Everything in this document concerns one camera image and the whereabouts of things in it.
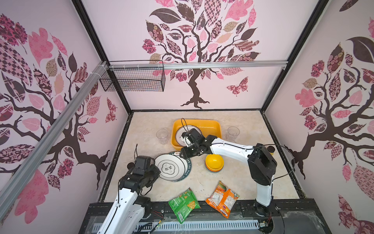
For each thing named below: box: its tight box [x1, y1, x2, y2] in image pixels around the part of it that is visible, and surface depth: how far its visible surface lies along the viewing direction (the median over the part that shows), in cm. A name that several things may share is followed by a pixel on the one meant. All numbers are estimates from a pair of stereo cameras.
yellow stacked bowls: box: [205, 154, 225, 174], surface depth 88 cm
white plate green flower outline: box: [154, 154, 186, 182], surface depth 87 cm
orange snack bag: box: [205, 180, 241, 219], surface depth 76 cm
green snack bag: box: [168, 187, 202, 224], surface depth 74 cm
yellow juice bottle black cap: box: [266, 145, 276, 156], surface depth 87 cm
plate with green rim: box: [168, 151, 192, 183], surface depth 88 cm
